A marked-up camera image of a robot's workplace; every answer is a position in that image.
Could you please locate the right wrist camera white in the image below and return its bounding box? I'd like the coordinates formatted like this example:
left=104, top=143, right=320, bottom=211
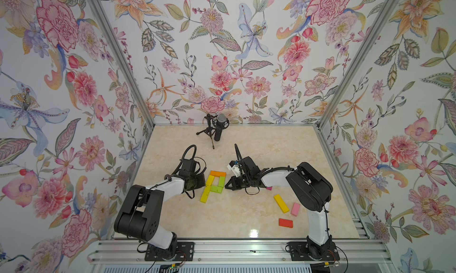
left=227, top=161, right=241, bottom=177

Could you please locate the black microphone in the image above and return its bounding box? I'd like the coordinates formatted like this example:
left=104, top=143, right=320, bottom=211
left=214, top=113, right=230, bottom=141

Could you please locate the aluminium front rail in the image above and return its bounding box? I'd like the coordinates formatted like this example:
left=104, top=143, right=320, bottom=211
left=88, top=239, right=392, bottom=265

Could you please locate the orange long block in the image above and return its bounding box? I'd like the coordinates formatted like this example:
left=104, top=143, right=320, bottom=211
left=210, top=171, right=226, bottom=177

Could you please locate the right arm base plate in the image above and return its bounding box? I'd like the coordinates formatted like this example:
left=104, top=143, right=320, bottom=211
left=285, top=240, right=340, bottom=262

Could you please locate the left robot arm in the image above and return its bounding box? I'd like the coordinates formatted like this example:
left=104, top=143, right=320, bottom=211
left=114, top=157, right=207, bottom=252

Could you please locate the red block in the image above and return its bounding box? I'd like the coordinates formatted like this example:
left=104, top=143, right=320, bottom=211
left=279, top=218, right=293, bottom=229

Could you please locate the pink block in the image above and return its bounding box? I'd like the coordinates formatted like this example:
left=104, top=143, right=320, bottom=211
left=290, top=202, right=301, bottom=217

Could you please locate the lime green block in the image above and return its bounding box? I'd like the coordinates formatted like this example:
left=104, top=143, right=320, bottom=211
left=218, top=176, right=226, bottom=188
left=210, top=185, right=223, bottom=193

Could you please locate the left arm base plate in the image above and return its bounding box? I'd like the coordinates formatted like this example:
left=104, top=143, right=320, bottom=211
left=144, top=242, right=195, bottom=262

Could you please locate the small yellow block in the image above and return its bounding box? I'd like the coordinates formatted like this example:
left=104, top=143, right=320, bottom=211
left=205, top=175, right=215, bottom=187

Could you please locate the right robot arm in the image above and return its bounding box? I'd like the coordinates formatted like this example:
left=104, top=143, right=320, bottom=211
left=225, top=157, right=333, bottom=255

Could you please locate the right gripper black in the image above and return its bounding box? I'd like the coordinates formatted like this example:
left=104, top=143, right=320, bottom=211
left=224, top=174, right=252, bottom=191

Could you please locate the long yellow block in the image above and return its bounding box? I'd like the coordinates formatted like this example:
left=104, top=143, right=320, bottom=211
left=274, top=194, right=290, bottom=214
left=199, top=186, right=211, bottom=204

